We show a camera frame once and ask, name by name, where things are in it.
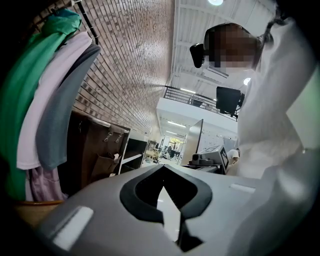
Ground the white garment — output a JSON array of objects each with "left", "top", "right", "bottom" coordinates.
[{"left": 16, "top": 31, "right": 94, "bottom": 171}]

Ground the brown partition panel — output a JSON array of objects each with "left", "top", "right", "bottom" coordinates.
[{"left": 184, "top": 118, "right": 204, "bottom": 166}]

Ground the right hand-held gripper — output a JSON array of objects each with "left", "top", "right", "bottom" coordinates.
[{"left": 188, "top": 145, "right": 230, "bottom": 176}]

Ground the black balcony railing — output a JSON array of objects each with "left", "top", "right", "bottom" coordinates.
[{"left": 163, "top": 85, "right": 239, "bottom": 122}]

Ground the person's white shirt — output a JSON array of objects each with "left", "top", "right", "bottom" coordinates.
[{"left": 234, "top": 17, "right": 320, "bottom": 181}]

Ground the green garment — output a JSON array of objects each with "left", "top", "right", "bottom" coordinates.
[{"left": 0, "top": 8, "right": 83, "bottom": 201}]

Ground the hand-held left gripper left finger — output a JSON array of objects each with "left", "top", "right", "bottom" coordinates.
[{"left": 36, "top": 164, "right": 181, "bottom": 256}]

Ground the person's right forearm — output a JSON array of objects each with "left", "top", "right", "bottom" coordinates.
[{"left": 226, "top": 148, "right": 241, "bottom": 168}]

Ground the black clothes rack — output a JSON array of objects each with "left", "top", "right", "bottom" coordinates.
[{"left": 71, "top": 0, "right": 100, "bottom": 46}]

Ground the long ceiling light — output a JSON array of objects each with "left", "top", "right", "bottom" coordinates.
[{"left": 166, "top": 120, "right": 187, "bottom": 129}]

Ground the black head-worn camera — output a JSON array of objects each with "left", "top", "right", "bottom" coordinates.
[{"left": 189, "top": 42, "right": 210, "bottom": 69}]

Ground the wooden trolley platform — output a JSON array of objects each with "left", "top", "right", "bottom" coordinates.
[{"left": 14, "top": 199, "right": 65, "bottom": 227}]

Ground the grey blue garment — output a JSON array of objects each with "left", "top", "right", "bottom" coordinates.
[{"left": 35, "top": 43, "right": 102, "bottom": 171}]

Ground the person's head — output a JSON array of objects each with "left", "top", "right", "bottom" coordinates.
[{"left": 203, "top": 22, "right": 264, "bottom": 71}]

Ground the black box camera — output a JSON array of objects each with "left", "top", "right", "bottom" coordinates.
[{"left": 215, "top": 86, "right": 246, "bottom": 119}]

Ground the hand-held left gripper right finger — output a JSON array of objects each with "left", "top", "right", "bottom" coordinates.
[{"left": 163, "top": 164, "right": 261, "bottom": 256}]

